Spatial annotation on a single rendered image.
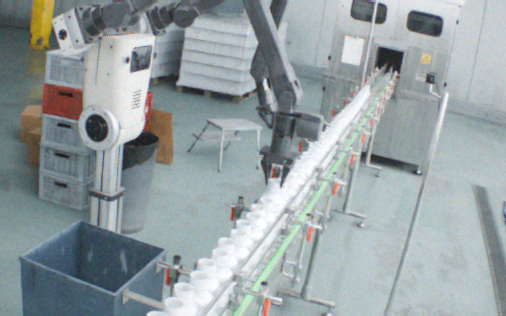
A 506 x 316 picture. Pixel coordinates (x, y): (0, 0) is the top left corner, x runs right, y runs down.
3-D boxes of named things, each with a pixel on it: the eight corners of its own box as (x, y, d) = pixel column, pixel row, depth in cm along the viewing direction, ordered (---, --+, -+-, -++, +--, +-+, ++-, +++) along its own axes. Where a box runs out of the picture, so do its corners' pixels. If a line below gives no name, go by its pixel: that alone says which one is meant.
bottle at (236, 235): (214, 296, 132) (223, 235, 127) (219, 284, 137) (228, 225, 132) (239, 301, 131) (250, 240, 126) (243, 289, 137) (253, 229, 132)
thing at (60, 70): (92, 91, 367) (95, 59, 360) (42, 82, 372) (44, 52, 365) (126, 78, 425) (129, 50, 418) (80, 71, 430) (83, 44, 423)
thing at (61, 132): (87, 154, 380) (89, 123, 373) (38, 143, 385) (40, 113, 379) (121, 134, 437) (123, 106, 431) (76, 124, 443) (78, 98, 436)
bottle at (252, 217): (258, 270, 147) (268, 214, 142) (252, 280, 142) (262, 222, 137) (237, 264, 149) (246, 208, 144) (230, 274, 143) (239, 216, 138)
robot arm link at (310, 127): (288, 86, 153) (280, 90, 145) (330, 95, 150) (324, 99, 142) (281, 128, 157) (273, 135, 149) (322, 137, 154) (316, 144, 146)
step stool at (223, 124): (225, 149, 596) (230, 111, 584) (259, 169, 550) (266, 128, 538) (186, 151, 568) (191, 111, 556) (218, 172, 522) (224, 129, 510)
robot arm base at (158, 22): (142, 6, 198) (153, 36, 200) (161, -2, 196) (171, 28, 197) (153, 6, 207) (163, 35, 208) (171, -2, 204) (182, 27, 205)
